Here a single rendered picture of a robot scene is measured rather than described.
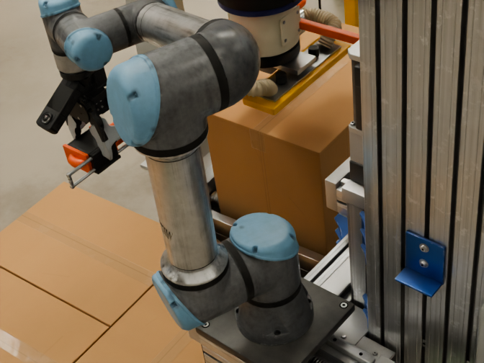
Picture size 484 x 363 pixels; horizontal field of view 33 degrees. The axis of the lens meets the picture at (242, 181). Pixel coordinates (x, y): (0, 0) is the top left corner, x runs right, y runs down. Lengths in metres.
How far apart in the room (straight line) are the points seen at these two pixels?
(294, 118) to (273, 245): 0.88
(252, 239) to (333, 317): 0.27
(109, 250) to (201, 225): 1.28
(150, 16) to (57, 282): 1.24
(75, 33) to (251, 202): 1.08
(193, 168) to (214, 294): 0.27
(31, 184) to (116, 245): 1.34
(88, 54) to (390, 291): 0.69
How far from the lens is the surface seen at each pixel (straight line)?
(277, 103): 2.01
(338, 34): 2.03
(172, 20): 1.38
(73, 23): 1.53
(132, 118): 1.12
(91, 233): 2.64
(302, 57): 2.12
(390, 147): 1.33
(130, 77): 1.12
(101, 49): 1.49
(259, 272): 1.43
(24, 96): 4.51
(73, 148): 1.75
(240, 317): 1.57
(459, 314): 1.49
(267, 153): 2.25
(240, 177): 2.40
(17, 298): 2.52
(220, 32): 1.18
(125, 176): 3.74
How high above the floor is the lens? 2.25
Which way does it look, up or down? 39 degrees down
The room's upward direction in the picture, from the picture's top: 9 degrees counter-clockwise
